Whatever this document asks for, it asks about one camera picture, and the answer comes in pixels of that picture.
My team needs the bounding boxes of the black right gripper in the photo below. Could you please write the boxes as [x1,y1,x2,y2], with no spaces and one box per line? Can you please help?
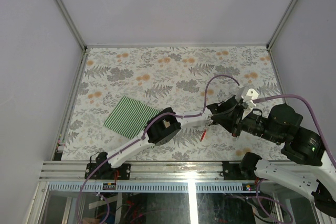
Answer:
[209,100,282,143]

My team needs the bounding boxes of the red keyring fob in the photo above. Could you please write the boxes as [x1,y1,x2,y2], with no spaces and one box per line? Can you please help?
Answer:
[200,129,207,142]

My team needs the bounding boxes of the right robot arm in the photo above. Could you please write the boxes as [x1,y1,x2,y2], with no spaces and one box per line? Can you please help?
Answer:
[206,97,335,217]

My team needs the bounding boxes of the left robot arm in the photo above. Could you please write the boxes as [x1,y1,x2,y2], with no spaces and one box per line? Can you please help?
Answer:
[96,107,212,179]

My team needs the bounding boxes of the green striped cloth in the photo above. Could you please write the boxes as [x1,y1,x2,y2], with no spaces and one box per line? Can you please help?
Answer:
[103,96,160,139]

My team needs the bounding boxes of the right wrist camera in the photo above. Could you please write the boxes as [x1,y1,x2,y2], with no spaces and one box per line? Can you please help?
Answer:
[235,87,259,119]

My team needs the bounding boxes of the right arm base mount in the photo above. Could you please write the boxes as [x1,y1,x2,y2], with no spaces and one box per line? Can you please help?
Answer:
[219,161,256,180]

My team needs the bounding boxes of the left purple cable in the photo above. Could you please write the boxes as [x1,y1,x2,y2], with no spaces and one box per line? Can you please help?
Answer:
[75,74,240,224]

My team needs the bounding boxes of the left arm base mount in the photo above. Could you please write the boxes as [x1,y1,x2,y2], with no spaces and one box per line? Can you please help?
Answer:
[85,163,131,180]

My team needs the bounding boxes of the aluminium front rail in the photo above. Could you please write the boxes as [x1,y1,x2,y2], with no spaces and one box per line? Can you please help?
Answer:
[39,159,321,183]

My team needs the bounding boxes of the slotted cable duct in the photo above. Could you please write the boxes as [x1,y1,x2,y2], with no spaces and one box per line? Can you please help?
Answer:
[49,182,245,193]

